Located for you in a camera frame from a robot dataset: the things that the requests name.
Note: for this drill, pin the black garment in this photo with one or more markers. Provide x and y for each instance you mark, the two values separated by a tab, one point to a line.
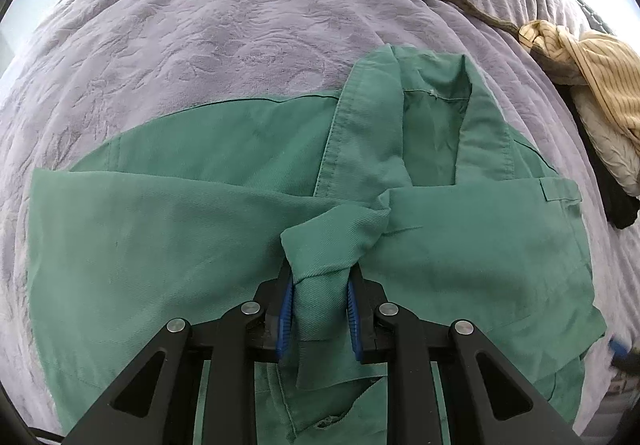
621	210

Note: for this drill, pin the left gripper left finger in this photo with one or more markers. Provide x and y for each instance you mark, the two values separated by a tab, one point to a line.
194	380

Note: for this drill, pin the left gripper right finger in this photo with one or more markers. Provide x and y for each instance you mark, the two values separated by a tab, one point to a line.
446	384

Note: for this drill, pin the cream knit garment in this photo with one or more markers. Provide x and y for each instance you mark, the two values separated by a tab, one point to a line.
614	150

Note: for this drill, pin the lavender embossed bed blanket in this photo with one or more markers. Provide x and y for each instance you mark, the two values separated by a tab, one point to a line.
99	68

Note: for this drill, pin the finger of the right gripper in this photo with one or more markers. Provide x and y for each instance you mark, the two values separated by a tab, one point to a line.
626	359

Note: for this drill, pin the yellow striped garment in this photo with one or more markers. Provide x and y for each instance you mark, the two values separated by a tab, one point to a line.
600	61

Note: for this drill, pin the green work shirt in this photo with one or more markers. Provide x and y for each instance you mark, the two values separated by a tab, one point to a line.
409	171

